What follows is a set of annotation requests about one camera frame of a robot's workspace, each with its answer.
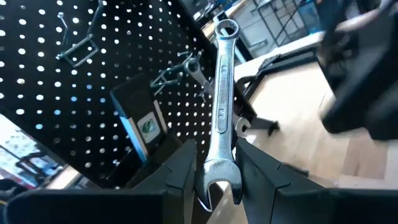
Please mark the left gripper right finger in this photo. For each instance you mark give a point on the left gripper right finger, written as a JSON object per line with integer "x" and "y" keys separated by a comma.
{"x": 261, "y": 186}

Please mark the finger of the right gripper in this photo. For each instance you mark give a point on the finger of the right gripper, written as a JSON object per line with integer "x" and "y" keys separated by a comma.
{"x": 373, "y": 93}

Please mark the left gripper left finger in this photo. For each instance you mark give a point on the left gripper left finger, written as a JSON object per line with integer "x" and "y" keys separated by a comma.
{"x": 180, "y": 186}

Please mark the black silver spirit level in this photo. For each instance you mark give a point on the black silver spirit level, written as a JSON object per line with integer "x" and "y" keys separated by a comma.
{"x": 136, "y": 102}

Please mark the large silver combination wrench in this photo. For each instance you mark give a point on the large silver combination wrench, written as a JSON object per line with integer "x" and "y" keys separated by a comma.
{"x": 222, "y": 93}

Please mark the tall black box holder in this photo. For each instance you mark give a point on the tall black box holder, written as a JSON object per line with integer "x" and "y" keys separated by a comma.
{"x": 155, "y": 161}

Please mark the black metal pegboard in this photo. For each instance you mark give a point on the black metal pegboard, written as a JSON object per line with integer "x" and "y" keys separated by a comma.
{"x": 48, "y": 74}

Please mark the silver rectangular bracket hook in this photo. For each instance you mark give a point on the silver rectangular bracket hook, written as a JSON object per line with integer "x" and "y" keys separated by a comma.
{"x": 164, "y": 73}
{"x": 76, "y": 46}

